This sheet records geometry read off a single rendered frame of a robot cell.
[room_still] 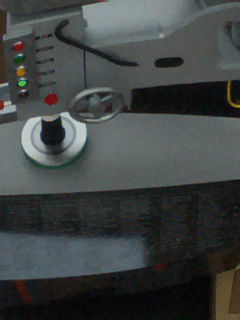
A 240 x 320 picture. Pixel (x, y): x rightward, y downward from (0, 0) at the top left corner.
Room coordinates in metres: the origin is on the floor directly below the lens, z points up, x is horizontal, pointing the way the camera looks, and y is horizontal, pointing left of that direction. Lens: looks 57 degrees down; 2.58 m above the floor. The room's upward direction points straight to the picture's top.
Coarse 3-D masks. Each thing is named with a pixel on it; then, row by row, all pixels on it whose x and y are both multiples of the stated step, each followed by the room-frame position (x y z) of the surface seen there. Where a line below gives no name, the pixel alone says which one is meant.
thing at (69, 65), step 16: (16, 16) 1.10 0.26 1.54; (32, 16) 1.09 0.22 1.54; (48, 16) 1.09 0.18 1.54; (64, 16) 1.09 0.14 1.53; (80, 16) 1.09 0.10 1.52; (16, 32) 1.06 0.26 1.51; (48, 32) 1.08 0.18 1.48; (64, 32) 1.08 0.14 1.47; (80, 32) 1.09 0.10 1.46; (64, 48) 1.08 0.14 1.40; (48, 64) 1.08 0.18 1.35; (64, 64) 1.08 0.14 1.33; (80, 64) 1.09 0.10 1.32; (48, 80) 1.08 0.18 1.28; (64, 80) 1.08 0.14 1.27; (80, 80) 1.09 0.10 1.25; (64, 96) 1.08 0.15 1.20; (16, 112) 1.07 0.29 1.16; (32, 112) 1.07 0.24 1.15; (48, 112) 1.07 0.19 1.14
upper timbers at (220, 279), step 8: (232, 272) 0.95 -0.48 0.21; (216, 280) 0.93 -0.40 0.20; (224, 280) 0.92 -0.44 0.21; (232, 280) 0.91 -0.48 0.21; (216, 288) 0.88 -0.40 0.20; (224, 288) 0.88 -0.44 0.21; (232, 288) 0.87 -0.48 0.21; (216, 296) 0.84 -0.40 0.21; (224, 296) 0.84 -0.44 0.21; (216, 304) 0.80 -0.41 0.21; (224, 304) 0.79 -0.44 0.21; (216, 312) 0.76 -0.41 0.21; (224, 312) 0.75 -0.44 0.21
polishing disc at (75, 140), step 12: (36, 120) 1.24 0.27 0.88; (72, 120) 1.24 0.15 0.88; (24, 132) 1.19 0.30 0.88; (36, 132) 1.19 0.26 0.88; (72, 132) 1.19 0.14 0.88; (84, 132) 1.19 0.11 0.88; (24, 144) 1.15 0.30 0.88; (36, 144) 1.15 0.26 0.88; (60, 144) 1.15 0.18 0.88; (72, 144) 1.15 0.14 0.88; (84, 144) 1.15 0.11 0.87; (36, 156) 1.10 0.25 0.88; (48, 156) 1.10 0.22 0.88; (60, 156) 1.10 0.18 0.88; (72, 156) 1.10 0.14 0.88
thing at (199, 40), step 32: (128, 0) 1.30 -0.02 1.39; (160, 0) 1.28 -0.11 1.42; (192, 0) 1.22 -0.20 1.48; (224, 0) 1.20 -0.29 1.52; (96, 32) 1.16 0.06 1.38; (128, 32) 1.15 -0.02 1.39; (160, 32) 1.15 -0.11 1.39; (192, 32) 1.16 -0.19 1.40; (224, 32) 1.33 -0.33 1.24; (96, 64) 1.11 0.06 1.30; (128, 64) 1.11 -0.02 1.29; (160, 64) 1.14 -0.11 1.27; (192, 64) 1.16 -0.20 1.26; (224, 64) 1.19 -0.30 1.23; (128, 96) 1.14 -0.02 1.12
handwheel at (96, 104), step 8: (88, 88) 1.05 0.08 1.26; (96, 88) 1.05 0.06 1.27; (104, 88) 1.05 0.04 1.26; (112, 88) 1.06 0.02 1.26; (80, 96) 1.04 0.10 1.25; (96, 96) 1.07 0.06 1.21; (112, 96) 1.06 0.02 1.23; (120, 96) 1.06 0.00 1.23; (72, 104) 1.03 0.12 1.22; (80, 104) 1.04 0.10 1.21; (88, 104) 1.04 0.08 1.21; (96, 104) 1.04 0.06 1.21; (104, 104) 1.05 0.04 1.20; (120, 104) 1.06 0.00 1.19; (72, 112) 1.03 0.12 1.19; (96, 112) 1.04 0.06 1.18; (112, 112) 1.06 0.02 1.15; (80, 120) 1.04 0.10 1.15; (88, 120) 1.04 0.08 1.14; (96, 120) 1.05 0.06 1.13; (104, 120) 1.05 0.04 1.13
